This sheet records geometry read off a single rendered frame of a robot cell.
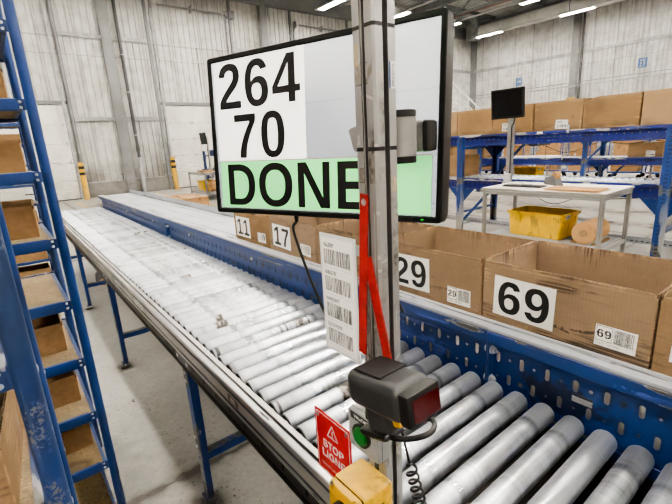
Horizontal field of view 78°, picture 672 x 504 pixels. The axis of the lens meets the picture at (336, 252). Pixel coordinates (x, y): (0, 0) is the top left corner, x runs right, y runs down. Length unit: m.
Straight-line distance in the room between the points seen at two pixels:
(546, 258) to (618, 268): 0.19
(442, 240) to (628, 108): 4.35
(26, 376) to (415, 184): 0.57
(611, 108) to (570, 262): 4.51
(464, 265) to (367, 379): 0.73
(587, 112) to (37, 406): 5.76
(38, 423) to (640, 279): 1.31
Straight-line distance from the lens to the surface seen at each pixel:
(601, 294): 1.08
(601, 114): 5.86
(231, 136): 0.88
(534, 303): 1.15
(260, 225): 2.15
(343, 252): 0.61
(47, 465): 0.70
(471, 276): 1.23
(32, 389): 0.65
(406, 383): 0.54
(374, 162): 0.54
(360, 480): 0.73
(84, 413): 1.72
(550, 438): 1.06
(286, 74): 0.80
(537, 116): 6.16
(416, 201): 0.66
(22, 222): 1.62
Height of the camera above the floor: 1.38
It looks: 15 degrees down
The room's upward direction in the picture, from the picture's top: 3 degrees counter-clockwise
